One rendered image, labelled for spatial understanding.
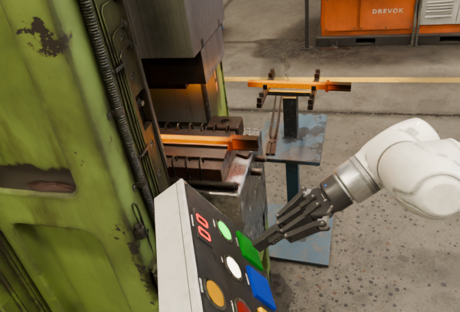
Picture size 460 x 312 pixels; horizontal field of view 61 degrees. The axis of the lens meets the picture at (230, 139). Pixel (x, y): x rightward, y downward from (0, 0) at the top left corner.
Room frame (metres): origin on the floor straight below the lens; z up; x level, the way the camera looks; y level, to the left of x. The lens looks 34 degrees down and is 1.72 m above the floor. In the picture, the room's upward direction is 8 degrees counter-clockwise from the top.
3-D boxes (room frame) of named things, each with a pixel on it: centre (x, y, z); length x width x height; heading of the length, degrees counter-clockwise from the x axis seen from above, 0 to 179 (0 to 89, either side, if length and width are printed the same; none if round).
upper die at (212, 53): (1.11, 0.21, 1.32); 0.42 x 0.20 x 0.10; 72
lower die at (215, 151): (1.11, 0.21, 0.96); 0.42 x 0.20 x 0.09; 72
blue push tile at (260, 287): (0.50, -0.02, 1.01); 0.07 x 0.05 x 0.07; 7
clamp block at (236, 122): (1.24, 0.01, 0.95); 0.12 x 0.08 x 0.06; 72
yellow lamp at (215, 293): (0.39, 0.06, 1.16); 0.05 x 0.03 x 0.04; 162
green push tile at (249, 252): (0.60, -0.01, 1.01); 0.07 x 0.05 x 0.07; 7
